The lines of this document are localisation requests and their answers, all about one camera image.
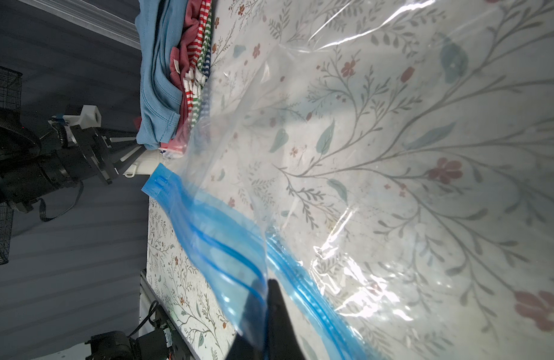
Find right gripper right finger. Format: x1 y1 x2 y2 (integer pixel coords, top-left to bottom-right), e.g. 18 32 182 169
264 279 305 360

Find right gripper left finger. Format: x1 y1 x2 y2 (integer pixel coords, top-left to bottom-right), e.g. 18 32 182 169
225 334 262 360

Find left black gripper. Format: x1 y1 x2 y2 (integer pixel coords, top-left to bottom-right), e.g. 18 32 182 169
0 125 146 212

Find maroon garment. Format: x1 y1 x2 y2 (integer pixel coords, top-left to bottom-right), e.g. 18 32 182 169
133 0 203 149

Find red white striped tank top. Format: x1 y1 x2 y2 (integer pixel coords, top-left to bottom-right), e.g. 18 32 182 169
180 0 212 122

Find light blue garment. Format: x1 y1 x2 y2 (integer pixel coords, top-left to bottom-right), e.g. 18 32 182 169
135 0 188 150

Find green white striped tank top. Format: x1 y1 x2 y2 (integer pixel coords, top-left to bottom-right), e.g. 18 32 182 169
190 15 212 128

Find clear vacuum bag blue zipper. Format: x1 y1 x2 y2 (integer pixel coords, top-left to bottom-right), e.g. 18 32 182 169
145 1 554 359

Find white mug pen holder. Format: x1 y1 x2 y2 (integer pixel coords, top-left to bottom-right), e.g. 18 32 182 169
124 150 164 179

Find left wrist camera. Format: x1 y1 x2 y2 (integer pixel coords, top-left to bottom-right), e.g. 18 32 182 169
48 105 102 149

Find black wire mesh basket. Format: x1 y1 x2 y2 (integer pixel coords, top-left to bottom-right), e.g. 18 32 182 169
0 66 22 266

